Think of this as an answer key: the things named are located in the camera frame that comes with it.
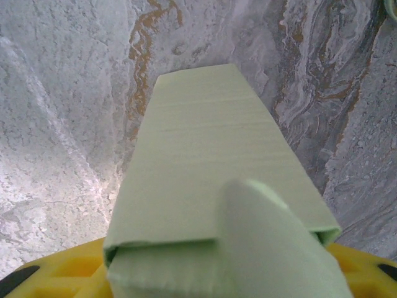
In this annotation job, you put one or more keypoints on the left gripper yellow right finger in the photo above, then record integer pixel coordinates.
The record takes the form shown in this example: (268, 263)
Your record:
(369, 276)

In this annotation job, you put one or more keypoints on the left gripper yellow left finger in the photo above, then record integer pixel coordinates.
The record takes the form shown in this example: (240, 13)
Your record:
(62, 276)

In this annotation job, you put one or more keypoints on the light green paper box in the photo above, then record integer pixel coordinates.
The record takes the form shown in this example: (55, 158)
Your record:
(201, 139)

